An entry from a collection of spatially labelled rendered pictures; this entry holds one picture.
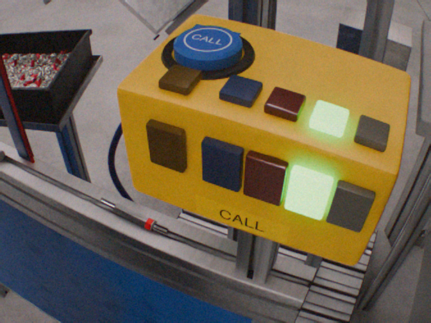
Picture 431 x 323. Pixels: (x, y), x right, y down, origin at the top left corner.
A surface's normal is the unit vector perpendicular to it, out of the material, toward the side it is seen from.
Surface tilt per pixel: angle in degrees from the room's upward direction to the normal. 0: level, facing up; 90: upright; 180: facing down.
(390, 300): 0
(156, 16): 55
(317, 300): 0
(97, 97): 0
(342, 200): 90
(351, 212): 90
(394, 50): 90
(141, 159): 90
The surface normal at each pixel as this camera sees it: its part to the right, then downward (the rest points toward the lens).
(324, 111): 0.00, -0.69
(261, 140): -0.42, 0.66
